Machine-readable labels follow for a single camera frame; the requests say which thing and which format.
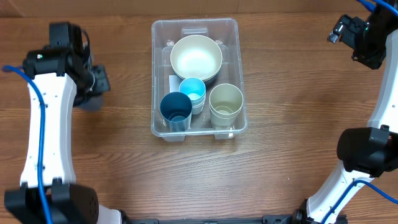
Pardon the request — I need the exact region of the blue tall cup front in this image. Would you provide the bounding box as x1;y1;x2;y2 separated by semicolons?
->
73;95;103;111

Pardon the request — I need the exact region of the blue tall cup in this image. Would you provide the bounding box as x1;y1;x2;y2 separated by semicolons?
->
160;92;193;132
73;95;103;111

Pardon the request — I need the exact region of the light blue small cup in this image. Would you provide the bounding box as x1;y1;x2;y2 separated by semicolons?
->
179;78;206;102

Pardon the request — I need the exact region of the cream bowl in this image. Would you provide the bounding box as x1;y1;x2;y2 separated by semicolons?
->
170;35;223;82

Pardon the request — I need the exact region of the mint green small cup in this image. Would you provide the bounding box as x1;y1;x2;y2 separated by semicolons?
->
192;96;206;105

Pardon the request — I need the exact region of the grey small cup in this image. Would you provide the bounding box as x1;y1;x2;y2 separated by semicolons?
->
192;105;204;115

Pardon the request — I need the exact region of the dark blue bowl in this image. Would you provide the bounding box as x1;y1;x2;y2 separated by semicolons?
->
173;67;221;85

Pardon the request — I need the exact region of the cream tall cup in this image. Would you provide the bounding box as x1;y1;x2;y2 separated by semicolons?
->
209;83;244;118
210;112;238;129

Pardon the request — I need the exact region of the pink small cup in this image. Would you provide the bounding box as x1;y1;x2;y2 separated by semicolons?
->
192;100;205;108

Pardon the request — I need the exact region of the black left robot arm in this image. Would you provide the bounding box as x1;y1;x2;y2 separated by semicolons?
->
3;22;130;224

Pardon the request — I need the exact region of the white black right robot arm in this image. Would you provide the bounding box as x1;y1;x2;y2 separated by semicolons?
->
282;0;397;223

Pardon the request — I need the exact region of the white label in container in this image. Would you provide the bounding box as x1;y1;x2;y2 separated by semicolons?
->
169;75;182;92

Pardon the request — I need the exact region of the clear plastic storage container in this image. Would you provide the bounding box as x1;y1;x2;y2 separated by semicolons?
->
150;18;248;142

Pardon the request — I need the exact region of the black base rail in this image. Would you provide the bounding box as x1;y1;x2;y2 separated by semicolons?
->
119;213;348;224

